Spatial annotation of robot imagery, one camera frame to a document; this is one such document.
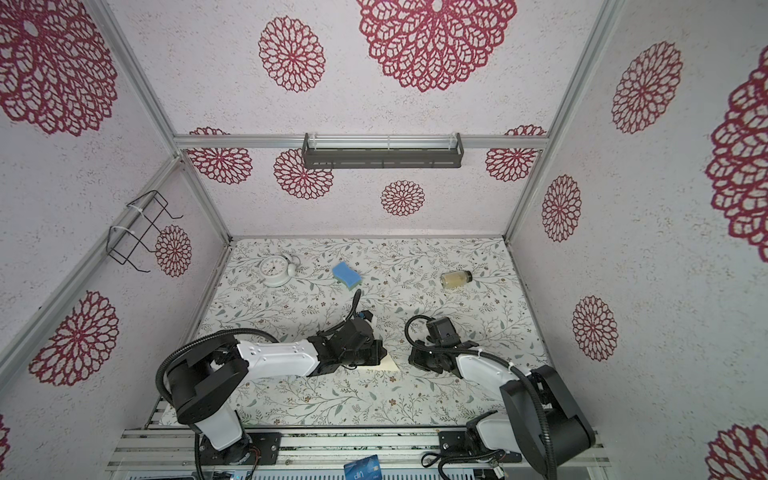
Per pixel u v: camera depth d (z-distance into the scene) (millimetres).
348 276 1086
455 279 1038
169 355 433
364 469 715
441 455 740
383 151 967
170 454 745
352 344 683
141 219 788
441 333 712
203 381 455
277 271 1054
